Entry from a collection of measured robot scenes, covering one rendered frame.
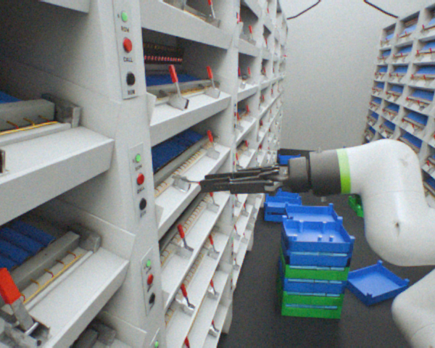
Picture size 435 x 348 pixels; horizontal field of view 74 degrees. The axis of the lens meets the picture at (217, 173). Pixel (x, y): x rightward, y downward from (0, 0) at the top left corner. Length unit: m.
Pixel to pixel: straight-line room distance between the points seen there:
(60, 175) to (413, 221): 0.51
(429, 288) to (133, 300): 0.76
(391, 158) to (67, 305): 0.55
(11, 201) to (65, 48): 0.21
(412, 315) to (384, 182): 0.50
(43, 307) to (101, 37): 0.33
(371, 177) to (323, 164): 0.09
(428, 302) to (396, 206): 0.47
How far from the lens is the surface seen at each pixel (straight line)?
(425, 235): 0.56
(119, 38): 0.43
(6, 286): 0.37
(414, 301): 1.01
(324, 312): 1.73
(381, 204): 0.57
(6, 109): 0.38
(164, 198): 0.65
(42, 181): 0.33
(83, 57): 0.42
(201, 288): 0.99
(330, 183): 0.60
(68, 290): 0.45
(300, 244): 1.45
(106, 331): 0.60
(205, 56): 1.08
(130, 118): 0.44
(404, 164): 0.60
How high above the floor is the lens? 1.21
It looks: 20 degrees down
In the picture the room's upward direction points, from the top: straight up
